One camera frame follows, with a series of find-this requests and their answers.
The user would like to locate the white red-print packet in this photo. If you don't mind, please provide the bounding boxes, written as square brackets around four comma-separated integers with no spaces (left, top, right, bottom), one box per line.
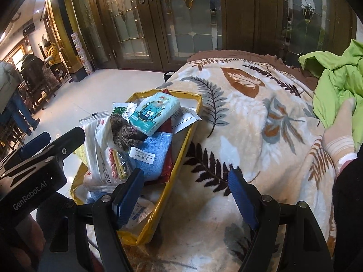
[79,111,127,193]

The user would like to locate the blue towel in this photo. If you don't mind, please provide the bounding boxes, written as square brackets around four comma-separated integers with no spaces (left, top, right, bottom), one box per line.
[124,132,173,182]

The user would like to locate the grey knitted sock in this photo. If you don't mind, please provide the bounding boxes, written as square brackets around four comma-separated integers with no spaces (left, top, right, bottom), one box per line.
[110,114,148,152]

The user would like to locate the teal tissue pack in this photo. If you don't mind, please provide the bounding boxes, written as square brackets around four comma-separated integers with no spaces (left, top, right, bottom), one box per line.
[129,92,180,136]

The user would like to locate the person's left hand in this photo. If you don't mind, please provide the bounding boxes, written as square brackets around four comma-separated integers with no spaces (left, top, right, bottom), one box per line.
[16,214,46,258]

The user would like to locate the clear bag with sticks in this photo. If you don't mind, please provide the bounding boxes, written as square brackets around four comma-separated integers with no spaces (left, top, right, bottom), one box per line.
[108,147,132,184]

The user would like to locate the person in grey coat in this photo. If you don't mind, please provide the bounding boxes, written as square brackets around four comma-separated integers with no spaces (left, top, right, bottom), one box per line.
[0,61,40,136]

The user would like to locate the green white snack packet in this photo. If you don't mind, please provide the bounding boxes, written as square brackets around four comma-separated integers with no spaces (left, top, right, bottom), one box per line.
[112,102,137,120]

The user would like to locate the person in dark coat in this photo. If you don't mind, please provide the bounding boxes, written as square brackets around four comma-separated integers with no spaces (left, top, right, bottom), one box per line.
[21,53,59,91]

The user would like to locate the leaf-patterned fleece blanket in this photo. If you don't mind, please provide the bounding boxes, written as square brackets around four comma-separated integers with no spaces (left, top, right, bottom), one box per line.
[125,57,336,271]

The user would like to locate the person in yellow jacket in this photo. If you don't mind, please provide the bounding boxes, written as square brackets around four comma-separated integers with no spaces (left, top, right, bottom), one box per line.
[44,41,61,66]

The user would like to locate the white printed packet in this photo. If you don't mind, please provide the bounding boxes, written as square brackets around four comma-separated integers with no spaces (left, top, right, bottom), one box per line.
[171,107,201,134]

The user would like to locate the beige socked foot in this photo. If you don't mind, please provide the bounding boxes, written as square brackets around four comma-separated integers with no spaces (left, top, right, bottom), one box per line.
[322,98,357,174]

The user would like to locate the stacked white red cartons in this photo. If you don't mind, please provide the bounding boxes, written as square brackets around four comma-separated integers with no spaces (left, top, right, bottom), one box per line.
[71,32,93,75]

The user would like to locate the wooden glass-panel doors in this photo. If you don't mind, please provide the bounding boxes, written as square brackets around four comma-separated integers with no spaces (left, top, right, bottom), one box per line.
[63,0,359,71]

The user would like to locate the lime green down jacket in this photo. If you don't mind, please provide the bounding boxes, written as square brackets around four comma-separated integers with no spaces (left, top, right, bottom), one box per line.
[298,39,363,151]

